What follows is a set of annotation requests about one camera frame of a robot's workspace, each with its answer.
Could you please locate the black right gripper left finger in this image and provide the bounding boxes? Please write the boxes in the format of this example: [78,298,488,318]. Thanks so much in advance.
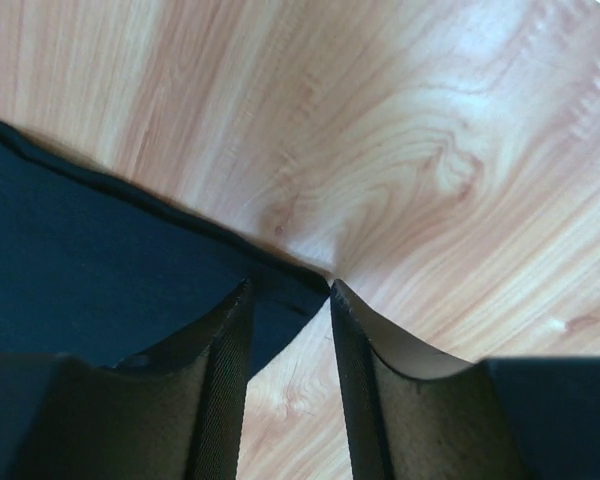
[0,281,254,479]

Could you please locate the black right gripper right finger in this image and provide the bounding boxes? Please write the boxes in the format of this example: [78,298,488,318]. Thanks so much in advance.
[330,280,600,479]

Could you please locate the black t-shirt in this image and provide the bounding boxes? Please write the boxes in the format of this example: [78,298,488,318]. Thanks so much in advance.
[0,121,329,372]

